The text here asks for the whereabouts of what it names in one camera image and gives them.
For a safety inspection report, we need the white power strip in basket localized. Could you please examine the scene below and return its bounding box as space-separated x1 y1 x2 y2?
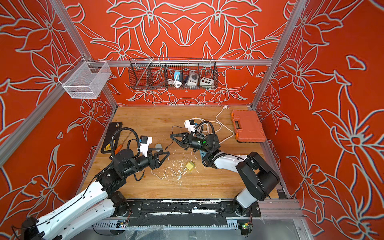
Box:
185 72 199 87

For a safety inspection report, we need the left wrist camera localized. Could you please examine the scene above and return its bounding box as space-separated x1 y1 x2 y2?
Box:
139 136 153 157

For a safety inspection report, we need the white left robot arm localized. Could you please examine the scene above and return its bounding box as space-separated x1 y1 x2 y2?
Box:
19 149 170 240

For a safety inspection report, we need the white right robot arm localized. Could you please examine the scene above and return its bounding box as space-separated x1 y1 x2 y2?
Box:
170 133 280 210

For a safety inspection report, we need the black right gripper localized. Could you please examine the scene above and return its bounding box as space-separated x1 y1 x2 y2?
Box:
171 134 212 155

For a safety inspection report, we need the blue box in basket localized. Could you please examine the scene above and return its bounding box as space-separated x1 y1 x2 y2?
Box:
173 71 182 82

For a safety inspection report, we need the clear plastic wall bin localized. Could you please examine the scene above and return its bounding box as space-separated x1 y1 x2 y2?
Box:
59 62 112 99

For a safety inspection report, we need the orange plastic tool case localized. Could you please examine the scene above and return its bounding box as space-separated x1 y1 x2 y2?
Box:
231 110 267 143

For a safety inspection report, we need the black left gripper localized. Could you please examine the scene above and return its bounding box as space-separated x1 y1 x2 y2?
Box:
122 147 170 179

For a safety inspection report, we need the yellow plug adapter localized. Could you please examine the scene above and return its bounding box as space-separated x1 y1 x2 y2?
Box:
185 161 196 171

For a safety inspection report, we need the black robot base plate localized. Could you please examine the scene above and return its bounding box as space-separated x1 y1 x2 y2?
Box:
98 199 261 230

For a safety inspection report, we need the thin white cable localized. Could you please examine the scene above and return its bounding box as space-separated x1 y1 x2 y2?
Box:
150 166 188 181

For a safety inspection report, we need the white thick power cable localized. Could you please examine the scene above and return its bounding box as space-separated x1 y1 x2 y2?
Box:
191 104 235 143

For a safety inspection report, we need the orange handled screwdriver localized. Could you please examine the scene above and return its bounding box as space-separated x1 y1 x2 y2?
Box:
115 133 132 155

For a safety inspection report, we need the blue usb charger hub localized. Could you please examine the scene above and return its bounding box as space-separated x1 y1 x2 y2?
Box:
200 151 207 159

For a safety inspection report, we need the black wire wall basket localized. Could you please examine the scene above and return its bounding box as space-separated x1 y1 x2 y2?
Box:
128 57 219 90

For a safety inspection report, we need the white bluetooth headset case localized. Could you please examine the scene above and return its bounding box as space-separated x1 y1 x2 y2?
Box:
155 144 163 152

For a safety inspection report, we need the white socket cube in basket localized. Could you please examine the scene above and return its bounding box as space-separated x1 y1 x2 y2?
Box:
200 77 215 88

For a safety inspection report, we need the black flat tool case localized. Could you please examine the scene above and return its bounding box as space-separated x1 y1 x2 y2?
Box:
101 122 123 154

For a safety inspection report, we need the thin black charging cable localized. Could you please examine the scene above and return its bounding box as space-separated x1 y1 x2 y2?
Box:
163 125 188 151

